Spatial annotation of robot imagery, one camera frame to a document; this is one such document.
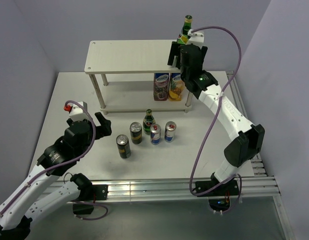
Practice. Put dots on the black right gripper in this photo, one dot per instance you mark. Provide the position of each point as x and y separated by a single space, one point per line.
175 51

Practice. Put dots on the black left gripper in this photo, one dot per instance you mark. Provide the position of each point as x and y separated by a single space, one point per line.
104 129

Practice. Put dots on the green glass bottle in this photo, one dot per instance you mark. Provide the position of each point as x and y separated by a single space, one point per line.
183 36
148 121

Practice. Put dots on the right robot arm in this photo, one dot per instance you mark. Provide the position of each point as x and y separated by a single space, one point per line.
246 137

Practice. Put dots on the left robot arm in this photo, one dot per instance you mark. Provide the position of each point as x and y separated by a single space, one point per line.
23 208

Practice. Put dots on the white two-tier shelf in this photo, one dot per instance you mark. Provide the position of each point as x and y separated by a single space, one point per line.
122 74

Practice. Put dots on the black can front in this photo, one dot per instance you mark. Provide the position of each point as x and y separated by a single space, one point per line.
123 145

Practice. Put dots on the black can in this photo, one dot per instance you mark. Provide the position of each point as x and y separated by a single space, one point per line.
123 145
136 132

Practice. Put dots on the black can rear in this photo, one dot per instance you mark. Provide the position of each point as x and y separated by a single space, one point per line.
136 132

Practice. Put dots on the yellow pineapple juice carton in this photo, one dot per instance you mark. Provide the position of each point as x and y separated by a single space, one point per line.
176 87

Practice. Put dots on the purple grape juice carton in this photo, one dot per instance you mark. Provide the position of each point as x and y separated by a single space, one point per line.
160 86

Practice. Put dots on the blue silver can left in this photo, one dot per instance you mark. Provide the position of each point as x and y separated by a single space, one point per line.
155 134

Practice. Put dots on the blue silver can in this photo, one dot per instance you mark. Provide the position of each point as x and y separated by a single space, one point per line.
170 131
155 134

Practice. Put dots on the blue silver can right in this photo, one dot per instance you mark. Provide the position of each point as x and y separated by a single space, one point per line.
170 131

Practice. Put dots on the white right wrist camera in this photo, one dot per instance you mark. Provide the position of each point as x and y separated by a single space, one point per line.
195 38

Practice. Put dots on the aluminium front rail frame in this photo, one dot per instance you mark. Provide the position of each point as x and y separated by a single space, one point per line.
177 189

